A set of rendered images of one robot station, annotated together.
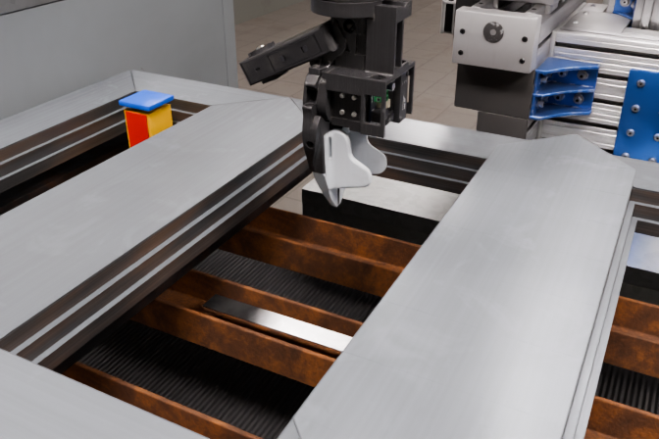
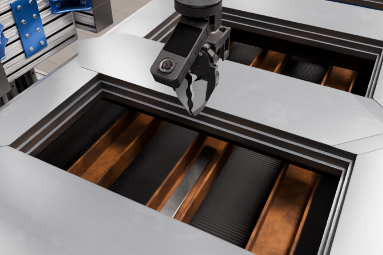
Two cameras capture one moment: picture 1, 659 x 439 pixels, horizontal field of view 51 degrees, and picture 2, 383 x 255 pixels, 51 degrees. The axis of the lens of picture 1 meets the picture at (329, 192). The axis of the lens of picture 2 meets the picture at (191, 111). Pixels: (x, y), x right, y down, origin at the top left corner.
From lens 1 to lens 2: 85 cm
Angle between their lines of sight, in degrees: 73
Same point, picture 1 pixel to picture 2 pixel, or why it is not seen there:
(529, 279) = (224, 77)
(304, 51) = (201, 42)
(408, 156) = (68, 106)
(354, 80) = (223, 37)
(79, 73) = not seen: outside the picture
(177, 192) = (117, 218)
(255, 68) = (183, 73)
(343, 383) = (307, 131)
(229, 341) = not seen: hidden behind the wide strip
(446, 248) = not seen: hidden behind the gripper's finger
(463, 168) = (93, 86)
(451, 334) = (268, 101)
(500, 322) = (257, 87)
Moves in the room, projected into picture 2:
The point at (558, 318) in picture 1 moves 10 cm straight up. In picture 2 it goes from (251, 74) to (256, 33)
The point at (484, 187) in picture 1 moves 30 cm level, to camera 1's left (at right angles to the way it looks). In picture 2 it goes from (135, 77) to (115, 181)
